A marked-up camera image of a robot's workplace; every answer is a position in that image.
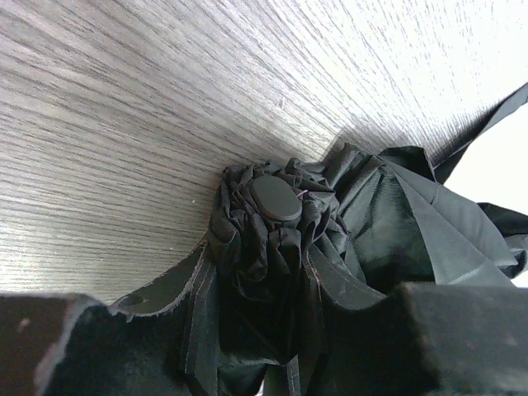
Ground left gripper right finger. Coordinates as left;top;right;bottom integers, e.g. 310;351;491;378
309;247;527;395

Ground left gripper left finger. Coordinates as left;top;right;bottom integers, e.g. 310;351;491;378
1;244;218;395

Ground black folding umbrella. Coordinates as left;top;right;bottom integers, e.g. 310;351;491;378
208;82;528;396

